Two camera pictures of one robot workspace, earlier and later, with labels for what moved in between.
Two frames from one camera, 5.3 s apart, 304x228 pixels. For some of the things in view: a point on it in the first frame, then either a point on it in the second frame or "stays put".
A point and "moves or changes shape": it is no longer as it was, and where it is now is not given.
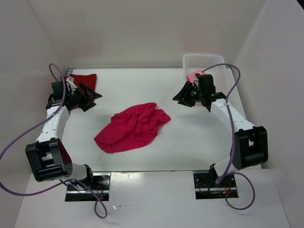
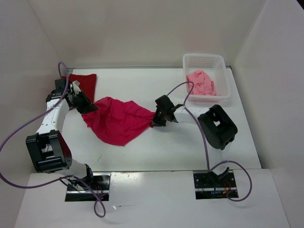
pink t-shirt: (131, 128) moves or changes shape
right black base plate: (205, 189) stays put
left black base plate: (100, 184) stays put
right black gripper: (182, 96) -> (156, 121)
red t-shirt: (90, 80) stays put
